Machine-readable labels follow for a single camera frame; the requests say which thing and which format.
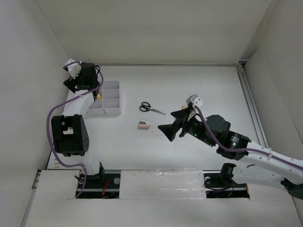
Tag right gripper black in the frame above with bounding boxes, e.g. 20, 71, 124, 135
158, 106, 216, 147

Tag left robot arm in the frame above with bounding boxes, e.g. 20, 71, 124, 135
46, 59, 104, 183

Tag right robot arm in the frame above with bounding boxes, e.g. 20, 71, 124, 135
158, 107, 303, 199

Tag pink white stapler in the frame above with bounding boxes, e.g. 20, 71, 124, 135
137, 120, 151, 130

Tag white six-compartment organizer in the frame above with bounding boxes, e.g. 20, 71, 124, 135
88, 80, 122, 116

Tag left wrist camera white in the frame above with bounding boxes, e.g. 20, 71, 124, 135
63, 58, 82, 79

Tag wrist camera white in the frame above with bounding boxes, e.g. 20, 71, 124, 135
186, 94, 204, 110
63, 58, 82, 79

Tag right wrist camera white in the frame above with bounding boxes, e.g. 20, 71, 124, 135
186, 94, 204, 110

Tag black-handled scissors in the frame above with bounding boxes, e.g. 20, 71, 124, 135
139, 102, 166, 115

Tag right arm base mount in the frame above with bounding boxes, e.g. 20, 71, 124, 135
203, 163, 250, 199

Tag aluminium rail right side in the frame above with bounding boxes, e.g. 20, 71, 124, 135
236, 62, 268, 148

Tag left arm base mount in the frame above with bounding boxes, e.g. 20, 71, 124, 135
77, 170, 121, 199

